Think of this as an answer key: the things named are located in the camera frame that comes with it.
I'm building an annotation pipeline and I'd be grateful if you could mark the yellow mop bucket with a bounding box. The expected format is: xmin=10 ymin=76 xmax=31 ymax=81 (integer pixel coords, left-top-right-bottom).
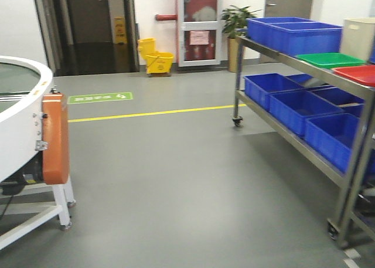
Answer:
xmin=138 ymin=38 xmax=174 ymax=75

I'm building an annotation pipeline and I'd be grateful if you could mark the blue bin lower cart left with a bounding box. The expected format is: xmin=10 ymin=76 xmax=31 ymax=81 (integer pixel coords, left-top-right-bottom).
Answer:
xmin=244 ymin=73 xmax=303 ymax=111

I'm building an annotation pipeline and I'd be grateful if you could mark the blue bin cart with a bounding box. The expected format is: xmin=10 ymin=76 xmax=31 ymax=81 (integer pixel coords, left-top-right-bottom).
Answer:
xmin=304 ymin=113 xmax=359 ymax=174
xmin=269 ymin=90 xmax=343 ymax=138
xmin=244 ymin=73 xmax=303 ymax=111

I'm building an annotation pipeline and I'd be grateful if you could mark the blue bin lower cart middle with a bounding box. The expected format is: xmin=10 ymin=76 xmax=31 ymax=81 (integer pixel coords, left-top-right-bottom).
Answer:
xmin=269 ymin=90 xmax=343 ymax=138

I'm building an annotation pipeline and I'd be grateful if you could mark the red fire hydrant cabinet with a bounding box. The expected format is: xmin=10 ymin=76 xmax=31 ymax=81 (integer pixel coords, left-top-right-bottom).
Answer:
xmin=176 ymin=0 xmax=222 ymax=67

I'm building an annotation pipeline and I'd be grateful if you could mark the yellow wet floor sign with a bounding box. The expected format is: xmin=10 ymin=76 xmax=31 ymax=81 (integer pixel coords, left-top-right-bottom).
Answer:
xmin=114 ymin=16 xmax=127 ymax=44

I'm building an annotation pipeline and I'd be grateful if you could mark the potted green plant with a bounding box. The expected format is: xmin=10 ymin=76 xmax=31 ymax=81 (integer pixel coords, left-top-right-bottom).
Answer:
xmin=221 ymin=5 xmax=260 ymax=73

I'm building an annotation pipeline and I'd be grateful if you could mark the orange motor cover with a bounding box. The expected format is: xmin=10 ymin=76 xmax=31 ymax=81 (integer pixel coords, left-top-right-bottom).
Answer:
xmin=42 ymin=93 xmax=70 ymax=185

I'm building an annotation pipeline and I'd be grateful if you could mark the blue bin on cart top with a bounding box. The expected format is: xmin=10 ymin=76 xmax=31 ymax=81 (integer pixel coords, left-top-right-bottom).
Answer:
xmin=247 ymin=17 xmax=342 ymax=56

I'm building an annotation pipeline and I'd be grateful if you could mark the blue bin lower cart front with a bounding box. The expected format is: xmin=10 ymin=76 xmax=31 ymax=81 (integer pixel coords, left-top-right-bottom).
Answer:
xmin=304 ymin=113 xmax=359 ymax=174

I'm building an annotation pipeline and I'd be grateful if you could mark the green plastic tray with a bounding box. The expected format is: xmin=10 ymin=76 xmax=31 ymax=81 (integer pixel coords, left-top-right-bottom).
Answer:
xmin=296 ymin=52 xmax=365 ymax=69

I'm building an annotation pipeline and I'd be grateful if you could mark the white round conveyor machine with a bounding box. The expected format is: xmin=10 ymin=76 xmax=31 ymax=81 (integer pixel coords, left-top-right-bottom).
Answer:
xmin=1 ymin=56 xmax=76 ymax=247

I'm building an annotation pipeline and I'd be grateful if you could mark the red plastic tray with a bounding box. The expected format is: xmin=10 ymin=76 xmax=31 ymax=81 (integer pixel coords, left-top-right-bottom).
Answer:
xmin=333 ymin=65 xmax=375 ymax=87

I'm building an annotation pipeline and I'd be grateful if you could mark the steel rolling cart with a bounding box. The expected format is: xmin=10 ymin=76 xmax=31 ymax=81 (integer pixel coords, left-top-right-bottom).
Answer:
xmin=232 ymin=36 xmax=374 ymax=247

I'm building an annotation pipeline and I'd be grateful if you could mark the cream plastic storage basket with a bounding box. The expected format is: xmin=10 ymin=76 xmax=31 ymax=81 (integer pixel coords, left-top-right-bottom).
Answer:
xmin=339 ymin=17 xmax=374 ymax=62

